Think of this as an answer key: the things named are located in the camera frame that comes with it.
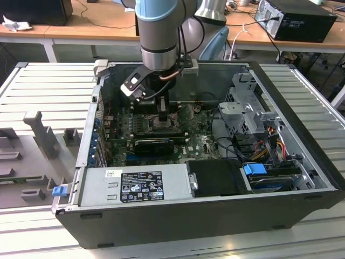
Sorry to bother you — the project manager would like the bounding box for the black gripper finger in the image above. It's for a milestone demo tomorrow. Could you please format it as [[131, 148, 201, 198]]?
[[157, 96, 170, 122]]

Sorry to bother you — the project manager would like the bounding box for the metal socket cover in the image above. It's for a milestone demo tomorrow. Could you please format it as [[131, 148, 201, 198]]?
[[173, 104, 197, 128]]

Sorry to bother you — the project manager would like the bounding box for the silver CPU plate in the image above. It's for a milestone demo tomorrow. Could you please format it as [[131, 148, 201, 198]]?
[[149, 117, 175, 129]]

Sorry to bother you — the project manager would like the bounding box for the black RAM slot bank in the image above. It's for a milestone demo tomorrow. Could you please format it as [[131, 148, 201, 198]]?
[[133, 101, 181, 114], [133, 129, 187, 140]]

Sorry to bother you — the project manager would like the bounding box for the CPU socket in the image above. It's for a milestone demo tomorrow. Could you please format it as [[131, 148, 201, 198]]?
[[147, 114, 176, 131]]

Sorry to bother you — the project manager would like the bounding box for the black graphics card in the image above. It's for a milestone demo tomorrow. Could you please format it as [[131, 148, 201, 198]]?
[[134, 139, 175, 156]]

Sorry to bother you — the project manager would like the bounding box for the green motherboard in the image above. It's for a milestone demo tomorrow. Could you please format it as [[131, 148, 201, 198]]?
[[103, 104, 224, 167]]

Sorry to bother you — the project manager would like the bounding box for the grey metal drive cage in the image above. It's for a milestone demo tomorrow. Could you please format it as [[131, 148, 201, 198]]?
[[218, 72, 284, 135]]

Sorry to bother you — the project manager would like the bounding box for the wooden desk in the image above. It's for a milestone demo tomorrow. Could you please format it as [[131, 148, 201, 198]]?
[[227, 0, 345, 53], [0, 0, 235, 63]]

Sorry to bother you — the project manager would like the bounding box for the grey power supply unit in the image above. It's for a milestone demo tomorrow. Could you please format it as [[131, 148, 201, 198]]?
[[79, 163, 194, 207]]

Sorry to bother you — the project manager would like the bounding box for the black open PC case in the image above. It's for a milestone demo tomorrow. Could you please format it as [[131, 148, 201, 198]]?
[[51, 59, 345, 250]]

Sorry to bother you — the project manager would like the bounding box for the blue case latch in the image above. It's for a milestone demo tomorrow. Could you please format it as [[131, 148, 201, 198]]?
[[52, 185, 67, 197]]

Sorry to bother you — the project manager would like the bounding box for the grey parts rack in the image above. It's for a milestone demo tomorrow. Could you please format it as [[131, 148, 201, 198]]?
[[0, 110, 84, 210]]

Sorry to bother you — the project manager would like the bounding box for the large black box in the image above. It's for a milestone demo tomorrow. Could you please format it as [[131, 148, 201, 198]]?
[[0, 0, 73, 27]]

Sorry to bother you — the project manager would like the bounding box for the crumpled white paper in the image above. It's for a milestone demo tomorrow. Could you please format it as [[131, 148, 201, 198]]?
[[2, 15, 33, 33]]

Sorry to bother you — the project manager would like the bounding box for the black desktop computer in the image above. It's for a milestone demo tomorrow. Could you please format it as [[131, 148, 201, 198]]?
[[254, 0, 338, 43]]

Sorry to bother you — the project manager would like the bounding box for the green circuit board strip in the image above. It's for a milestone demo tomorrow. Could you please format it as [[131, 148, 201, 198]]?
[[0, 176, 27, 186]]

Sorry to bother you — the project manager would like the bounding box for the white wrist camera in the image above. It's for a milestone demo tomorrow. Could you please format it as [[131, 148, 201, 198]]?
[[120, 66, 149, 103]]

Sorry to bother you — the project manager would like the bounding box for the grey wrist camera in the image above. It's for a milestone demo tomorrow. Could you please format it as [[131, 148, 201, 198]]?
[[180, 58, 199, 78]]

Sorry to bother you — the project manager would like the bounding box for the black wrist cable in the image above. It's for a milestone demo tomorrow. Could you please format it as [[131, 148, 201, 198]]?
[[176, 24, 191, 62]]

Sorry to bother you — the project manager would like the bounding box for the grey case release handle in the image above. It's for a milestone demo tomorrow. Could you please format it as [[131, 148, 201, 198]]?
[[93, 59, 109, 79]]

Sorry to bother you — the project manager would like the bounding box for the black internal cable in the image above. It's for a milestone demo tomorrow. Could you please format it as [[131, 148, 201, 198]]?
[[211, 107, 243, 160]]

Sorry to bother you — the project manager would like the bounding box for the white cable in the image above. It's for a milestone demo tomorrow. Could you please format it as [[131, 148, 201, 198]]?
[[225, 23, 249, 60]]

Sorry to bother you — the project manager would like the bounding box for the coloured power wire bundle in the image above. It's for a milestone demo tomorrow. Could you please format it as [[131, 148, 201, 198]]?
[[253, 134, 287, 163]]

